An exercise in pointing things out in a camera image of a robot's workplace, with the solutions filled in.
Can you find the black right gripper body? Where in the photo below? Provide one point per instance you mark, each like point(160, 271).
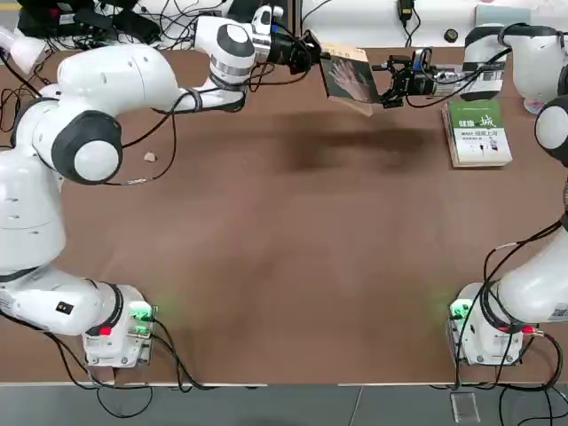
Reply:
point(421, 82)

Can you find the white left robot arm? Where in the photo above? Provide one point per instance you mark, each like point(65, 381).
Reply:
point(133, 75)

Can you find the black power adapter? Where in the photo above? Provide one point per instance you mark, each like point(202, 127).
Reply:
point(405, 9)

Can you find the dark hand-print book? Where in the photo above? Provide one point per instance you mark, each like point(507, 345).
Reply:
point(350, 77)

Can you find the green and white book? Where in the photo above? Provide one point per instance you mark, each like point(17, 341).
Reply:
point(479, 133)

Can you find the aluminium frame post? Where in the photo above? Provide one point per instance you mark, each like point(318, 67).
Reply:
point(295, 26)

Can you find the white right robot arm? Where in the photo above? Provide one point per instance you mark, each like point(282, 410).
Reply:
point(537, 62)

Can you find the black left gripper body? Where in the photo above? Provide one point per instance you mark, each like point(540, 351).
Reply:
point(288, 51)

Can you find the small crumpled paper piece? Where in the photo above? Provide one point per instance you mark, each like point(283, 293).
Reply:
point(151, 157)

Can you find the metal floor plate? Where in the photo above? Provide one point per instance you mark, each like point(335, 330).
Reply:
point(464, 407)

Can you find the white desk lamp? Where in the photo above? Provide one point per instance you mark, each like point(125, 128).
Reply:
point(22, 49)

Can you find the pale green plastic sheet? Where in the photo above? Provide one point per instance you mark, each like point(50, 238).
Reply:
point(503, 15)

